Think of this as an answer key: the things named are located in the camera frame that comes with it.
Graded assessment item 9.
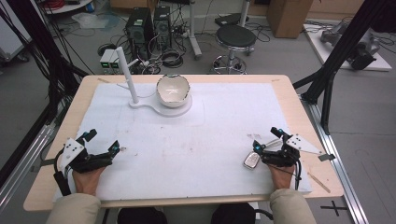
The clear plastic sheet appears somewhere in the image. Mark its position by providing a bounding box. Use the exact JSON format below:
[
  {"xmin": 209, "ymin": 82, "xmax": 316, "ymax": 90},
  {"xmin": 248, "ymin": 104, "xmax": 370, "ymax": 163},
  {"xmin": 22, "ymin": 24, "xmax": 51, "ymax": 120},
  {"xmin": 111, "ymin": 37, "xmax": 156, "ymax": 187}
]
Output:
[{"xmin": 71, "ymin": 11, "xmax": 110, "ymax": 31}]

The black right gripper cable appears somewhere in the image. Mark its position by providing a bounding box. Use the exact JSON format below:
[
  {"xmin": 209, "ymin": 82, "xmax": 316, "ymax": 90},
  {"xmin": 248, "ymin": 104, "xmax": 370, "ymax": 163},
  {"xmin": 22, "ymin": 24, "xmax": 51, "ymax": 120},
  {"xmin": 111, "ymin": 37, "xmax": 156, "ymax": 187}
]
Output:
[{"xmin": 291, "ymin": 158, "xmax": 304, "ymax": 191}]

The aluminium rail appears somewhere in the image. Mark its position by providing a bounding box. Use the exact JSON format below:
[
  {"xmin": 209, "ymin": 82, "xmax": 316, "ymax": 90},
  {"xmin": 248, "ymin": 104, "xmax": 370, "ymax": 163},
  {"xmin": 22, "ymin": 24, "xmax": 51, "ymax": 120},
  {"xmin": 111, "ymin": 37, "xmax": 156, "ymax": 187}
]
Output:
[
  {"xmin": 0, "ymin": 124, "xmax": 59, "ymax": 213},
  {"xmin": 300, "ymin": 92, "xmax": 371, "ymax": 224}
]

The person's left hand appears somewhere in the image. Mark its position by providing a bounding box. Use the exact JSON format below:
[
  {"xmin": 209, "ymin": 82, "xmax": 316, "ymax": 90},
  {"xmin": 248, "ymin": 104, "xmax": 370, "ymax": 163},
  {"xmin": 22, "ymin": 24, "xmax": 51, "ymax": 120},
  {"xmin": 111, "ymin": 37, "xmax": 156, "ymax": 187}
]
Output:
[{"xmin": 71, "ymin": 166, "xmax": 108, "ymax": 197}]

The person's right hand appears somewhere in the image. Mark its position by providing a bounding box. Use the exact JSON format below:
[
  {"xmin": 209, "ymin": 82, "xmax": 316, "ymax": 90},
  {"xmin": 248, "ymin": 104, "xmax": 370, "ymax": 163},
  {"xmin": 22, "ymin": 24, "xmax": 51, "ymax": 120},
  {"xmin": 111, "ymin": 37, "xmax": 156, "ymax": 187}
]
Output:
[{"xmin": 267, "ymin": 163, "xmax": 297, "ymax": 191}]

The slim black computer tower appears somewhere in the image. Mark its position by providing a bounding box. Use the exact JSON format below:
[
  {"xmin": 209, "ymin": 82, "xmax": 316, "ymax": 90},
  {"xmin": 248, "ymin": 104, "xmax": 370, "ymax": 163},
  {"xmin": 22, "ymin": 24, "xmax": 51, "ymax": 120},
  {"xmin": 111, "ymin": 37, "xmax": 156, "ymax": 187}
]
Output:
[{"xmin": 152, "ymin": 6, "xmax": 173, "ymax": 51}]

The person's right leg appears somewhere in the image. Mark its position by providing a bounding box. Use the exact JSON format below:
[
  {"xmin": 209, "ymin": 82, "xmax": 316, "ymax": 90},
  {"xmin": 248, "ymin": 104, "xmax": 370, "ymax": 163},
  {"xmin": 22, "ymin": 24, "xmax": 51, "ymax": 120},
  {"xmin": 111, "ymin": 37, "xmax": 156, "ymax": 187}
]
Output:
[{"xmin": 210, "ymin": 202, "xmax": 257, "ymax": 224}]

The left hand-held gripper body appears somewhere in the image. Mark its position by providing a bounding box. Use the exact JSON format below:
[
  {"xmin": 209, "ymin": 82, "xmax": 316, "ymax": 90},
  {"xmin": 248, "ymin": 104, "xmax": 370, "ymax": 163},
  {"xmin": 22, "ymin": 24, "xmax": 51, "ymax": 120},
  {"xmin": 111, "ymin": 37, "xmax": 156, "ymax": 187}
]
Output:
[{"xmin": 59, "ymin": 137, "xmax": 114, "ymax": 175}]

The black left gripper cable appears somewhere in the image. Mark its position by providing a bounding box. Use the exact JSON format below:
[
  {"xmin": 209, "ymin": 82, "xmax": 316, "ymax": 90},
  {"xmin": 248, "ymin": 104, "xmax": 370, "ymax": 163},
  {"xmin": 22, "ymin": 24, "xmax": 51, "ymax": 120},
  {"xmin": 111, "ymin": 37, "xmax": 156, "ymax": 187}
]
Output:
[{"xmin": 52, "ymin": 148, "xmax": 73, "ymax": 197}]

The white power supply box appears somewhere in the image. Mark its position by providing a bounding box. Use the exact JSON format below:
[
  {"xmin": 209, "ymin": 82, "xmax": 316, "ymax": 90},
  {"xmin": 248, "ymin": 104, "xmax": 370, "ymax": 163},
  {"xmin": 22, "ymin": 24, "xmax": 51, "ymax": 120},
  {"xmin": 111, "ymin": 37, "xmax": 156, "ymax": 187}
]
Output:
[
  {"xmin": 108, "ymin": 49, "xmax": 123, "ymax": 70},
  {"xmin": 99, "ymin": 49, "xmax": 115, "ymax": 70}
]

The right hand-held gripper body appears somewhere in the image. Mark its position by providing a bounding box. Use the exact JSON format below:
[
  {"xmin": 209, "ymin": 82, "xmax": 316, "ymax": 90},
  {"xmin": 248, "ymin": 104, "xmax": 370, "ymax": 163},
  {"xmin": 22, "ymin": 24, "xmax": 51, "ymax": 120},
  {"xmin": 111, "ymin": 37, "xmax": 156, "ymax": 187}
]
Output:
[{"xmin": 260, "ymin": 133, "xmax": 324, "ymax": 168}]

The grey tape piece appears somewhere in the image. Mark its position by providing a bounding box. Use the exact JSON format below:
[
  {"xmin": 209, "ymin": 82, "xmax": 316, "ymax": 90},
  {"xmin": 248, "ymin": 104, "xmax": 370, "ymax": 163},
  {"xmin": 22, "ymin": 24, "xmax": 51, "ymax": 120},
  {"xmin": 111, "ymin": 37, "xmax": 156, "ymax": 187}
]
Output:
[{"xmin": 30, "ymin": 158, "xmax": 57, "ymax": 173}]

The silver car key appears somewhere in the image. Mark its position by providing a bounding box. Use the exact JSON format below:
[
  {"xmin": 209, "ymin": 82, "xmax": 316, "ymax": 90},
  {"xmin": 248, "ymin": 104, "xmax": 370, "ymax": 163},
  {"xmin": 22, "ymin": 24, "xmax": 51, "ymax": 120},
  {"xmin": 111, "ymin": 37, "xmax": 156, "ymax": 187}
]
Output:
[{"xmin": 242, "ymin": 138, "xmax": 284, "ymax": 171}]

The person's left leg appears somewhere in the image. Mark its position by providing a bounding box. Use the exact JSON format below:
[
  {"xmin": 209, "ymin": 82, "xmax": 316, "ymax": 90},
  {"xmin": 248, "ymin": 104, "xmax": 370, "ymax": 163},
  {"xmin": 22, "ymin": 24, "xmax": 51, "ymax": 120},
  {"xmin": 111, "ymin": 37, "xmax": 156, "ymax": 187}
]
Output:
[{"xmin": 117, "ymin": 206, "xmax": 169, "ymax": 224}]

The white floor board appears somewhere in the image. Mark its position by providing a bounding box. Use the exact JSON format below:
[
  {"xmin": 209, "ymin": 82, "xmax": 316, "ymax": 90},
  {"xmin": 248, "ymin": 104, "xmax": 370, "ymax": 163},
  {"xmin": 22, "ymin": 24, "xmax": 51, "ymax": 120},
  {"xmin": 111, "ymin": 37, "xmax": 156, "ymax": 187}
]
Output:
[{"xmin": 303, "ymin": 22, "xmax": 393, "ymax": 72}]

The black tape piece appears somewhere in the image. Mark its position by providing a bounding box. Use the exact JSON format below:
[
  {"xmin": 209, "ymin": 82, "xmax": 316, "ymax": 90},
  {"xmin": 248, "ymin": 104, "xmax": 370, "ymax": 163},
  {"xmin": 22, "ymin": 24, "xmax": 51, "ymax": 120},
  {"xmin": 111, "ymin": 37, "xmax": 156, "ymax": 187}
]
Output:
[{"xmin": 318, "ymin": 152, "xmax": 337, "ymax": 162}]

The wooden table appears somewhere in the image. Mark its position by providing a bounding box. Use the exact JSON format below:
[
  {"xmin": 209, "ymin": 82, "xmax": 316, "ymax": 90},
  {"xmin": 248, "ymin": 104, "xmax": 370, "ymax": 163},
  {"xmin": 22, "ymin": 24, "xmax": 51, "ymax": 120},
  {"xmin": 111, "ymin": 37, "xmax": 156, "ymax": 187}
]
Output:
[{"xmin": 22, "ymin": 73, "xmax": 346, "ymax": 213}]

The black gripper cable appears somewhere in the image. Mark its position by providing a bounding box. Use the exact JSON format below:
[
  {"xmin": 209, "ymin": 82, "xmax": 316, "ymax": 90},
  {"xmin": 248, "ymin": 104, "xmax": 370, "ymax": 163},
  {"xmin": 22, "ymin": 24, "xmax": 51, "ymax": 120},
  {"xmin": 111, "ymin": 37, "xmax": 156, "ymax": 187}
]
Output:
[
  {"xmin": 52, "ymin": 148, "xmax": 73, "ymax": 197},
  {"xmin": 291, "ymin": 158, "xmax": 304, "ymax": 191}
]

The person's leg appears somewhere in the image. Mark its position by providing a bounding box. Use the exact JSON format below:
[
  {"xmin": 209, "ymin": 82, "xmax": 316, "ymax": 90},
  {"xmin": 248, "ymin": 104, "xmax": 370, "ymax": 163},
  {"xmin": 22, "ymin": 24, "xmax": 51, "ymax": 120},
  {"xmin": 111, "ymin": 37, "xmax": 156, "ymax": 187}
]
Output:
[
  {"xmin": 117, "ymin": 206, "xmax": 169, "ymax": 224},
  {"xmin": 210, "ymin": 202, "xmax": 257, "ymax": 224}
]

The large black computer tower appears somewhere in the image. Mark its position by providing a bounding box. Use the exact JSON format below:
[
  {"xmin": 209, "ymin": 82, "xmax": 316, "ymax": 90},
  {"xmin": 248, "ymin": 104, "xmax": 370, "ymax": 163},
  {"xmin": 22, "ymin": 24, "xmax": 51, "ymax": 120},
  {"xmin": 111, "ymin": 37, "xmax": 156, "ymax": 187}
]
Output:
[{"xmin": 125, "ymin": 7, "xmax": 155, "ymax": 61}]

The cardboard box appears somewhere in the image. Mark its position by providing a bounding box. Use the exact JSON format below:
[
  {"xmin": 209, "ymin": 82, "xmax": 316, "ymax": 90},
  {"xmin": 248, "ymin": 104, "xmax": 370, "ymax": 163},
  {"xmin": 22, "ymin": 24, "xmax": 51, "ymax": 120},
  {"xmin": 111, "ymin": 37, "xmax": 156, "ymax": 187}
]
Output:
[{"xmin": 266, "ymin": 0, "xmax": 314, "ymax": 39}]

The coil of black cables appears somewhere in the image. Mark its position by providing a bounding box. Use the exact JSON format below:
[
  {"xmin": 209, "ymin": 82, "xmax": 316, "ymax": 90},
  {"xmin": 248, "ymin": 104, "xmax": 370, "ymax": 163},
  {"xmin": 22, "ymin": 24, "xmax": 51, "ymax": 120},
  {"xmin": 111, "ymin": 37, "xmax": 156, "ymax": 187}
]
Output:
[{"xmin": 161, "ymin": 49, "xmax": 185, "ymax": 69}]

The white ceramic bowl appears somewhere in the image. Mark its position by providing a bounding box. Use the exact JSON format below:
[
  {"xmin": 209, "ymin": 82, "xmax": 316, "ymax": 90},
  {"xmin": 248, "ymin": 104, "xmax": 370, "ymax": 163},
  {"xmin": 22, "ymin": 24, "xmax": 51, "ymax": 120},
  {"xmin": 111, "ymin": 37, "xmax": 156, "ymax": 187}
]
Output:
[{"xmin": 155, "ymin": 73, "xmax": 191, "ymax": 109}]

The black round stool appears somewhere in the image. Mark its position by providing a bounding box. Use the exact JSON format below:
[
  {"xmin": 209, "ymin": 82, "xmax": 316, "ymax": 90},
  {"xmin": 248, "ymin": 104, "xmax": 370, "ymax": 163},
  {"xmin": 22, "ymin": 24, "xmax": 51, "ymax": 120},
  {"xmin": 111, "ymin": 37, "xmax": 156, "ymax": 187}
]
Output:
[{"xmin": 212, "ymin": 23, "xmax": 258, "ymax": 76}]

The thin wooden stick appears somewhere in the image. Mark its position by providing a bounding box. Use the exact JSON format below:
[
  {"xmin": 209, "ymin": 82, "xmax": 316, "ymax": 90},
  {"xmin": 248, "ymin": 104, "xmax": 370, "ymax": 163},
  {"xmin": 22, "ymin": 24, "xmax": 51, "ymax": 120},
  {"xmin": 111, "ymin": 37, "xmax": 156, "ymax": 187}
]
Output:
[{"xmin": 306, "ymin": 171, "xmax": 332, "ymax": 194}]

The white table mat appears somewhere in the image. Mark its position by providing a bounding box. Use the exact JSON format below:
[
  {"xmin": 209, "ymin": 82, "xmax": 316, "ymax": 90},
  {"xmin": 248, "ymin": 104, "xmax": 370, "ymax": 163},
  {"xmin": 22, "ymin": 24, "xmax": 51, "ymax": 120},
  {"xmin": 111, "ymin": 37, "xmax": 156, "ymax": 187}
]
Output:
[{"xmin": 51, "ymin": 81, "xmax": 313, "ymax": 203}]

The black metal frame with cables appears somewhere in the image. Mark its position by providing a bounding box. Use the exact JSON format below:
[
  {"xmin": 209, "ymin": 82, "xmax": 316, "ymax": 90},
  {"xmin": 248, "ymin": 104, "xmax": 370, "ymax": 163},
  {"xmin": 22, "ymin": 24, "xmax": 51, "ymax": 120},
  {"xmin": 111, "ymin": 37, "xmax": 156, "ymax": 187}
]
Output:
[{"xmin": 0, "ymin": 0, "xmax": 91, "ymax": 189}]

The black metal frame strut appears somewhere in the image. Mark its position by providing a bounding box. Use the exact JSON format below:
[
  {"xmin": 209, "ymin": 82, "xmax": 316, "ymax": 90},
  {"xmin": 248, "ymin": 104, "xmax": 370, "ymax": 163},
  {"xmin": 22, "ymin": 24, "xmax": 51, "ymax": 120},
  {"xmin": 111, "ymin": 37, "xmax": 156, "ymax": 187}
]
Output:
[{"xmin": 291, "ymin": 0, "xmax": 396, "ymax": 135}]

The white stand with post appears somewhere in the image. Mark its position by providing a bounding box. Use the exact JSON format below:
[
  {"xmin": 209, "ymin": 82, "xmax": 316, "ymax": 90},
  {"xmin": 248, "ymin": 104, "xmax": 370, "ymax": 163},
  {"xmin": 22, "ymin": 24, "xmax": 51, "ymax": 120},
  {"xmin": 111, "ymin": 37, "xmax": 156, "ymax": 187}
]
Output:
[{"xmin": 115, "ymin": 46, "xmax": 193, "ymax": 119}]

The grey robot equipment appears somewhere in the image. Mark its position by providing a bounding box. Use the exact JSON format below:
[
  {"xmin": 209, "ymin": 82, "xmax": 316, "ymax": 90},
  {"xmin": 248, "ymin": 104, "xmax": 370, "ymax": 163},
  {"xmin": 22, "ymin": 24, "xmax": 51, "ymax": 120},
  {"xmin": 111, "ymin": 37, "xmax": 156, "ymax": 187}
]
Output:
[{"xmin": 319, "ymin": 21, "xmax": 382, "ymax": 71}]

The black flat floor pedal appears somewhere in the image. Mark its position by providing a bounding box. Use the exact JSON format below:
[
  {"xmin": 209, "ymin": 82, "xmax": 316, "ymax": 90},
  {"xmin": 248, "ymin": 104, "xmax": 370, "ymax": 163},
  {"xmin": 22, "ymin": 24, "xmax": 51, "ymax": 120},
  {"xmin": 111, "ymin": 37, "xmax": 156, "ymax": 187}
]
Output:
[{"xmin": 214, "ymin": 12, "xmax": 250, "ymax": 28}]

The white desk leg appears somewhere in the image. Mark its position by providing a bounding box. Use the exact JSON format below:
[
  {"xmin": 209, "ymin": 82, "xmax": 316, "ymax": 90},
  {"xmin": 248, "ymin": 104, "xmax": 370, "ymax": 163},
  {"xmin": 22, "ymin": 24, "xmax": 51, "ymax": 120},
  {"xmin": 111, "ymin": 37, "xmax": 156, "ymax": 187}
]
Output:
[{"xmin": 186, "ymin": 0, "xmax": 204, "ymax": 61}]

